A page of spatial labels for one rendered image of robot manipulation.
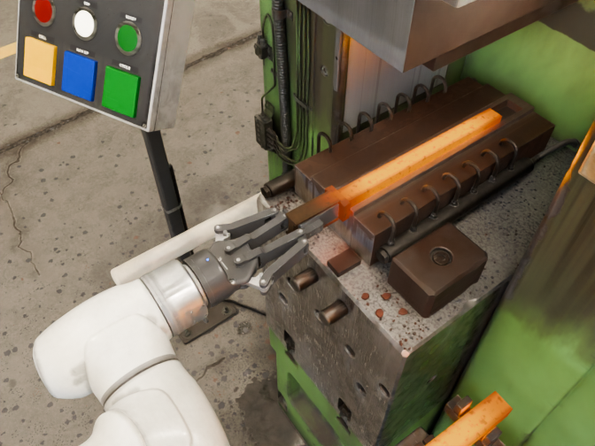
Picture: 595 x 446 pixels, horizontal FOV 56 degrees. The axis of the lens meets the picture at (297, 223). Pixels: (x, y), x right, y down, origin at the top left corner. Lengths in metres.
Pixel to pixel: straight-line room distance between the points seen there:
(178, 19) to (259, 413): 1.15
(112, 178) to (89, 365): 1.76
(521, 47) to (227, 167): 1.48
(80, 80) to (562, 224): 0.85
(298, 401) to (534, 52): 1.03
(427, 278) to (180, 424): 0.38
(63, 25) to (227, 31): 2.08
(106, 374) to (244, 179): 1.68
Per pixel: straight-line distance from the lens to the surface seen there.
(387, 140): 0.97
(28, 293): 2.14
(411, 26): 0.60
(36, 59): 1.21
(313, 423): 1.56
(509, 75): 1.19
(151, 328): 0.70
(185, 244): 1.28
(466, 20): 0.67
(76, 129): 2.69
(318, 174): 0.90
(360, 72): 1.01
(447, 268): 0.82
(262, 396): 1.76
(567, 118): 1.14
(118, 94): 1.08
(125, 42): 1.06
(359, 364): 0.96
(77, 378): 0.71
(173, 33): 1.04
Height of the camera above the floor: 1.62
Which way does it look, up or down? 50 degrees down
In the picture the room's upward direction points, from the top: straight up
